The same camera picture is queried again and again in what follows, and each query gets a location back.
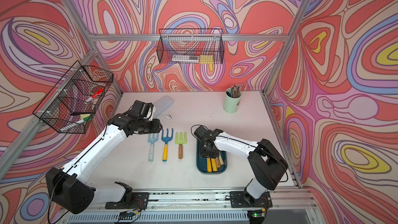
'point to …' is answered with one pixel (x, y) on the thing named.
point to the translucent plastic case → (162, 104)
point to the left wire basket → (69, 106)
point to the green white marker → (70, 126)
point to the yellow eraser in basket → (206, 58)
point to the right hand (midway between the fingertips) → (207, 159)
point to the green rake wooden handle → (181, 142)
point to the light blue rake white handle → (152, 139)
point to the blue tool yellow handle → (209, 164)
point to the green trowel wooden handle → (217, 163)
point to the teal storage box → (201, 162)
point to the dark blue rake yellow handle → (165, 158)
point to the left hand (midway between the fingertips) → (161, 127)
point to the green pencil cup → (232, 99)
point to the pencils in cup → (235, 90)
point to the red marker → (95, 95)
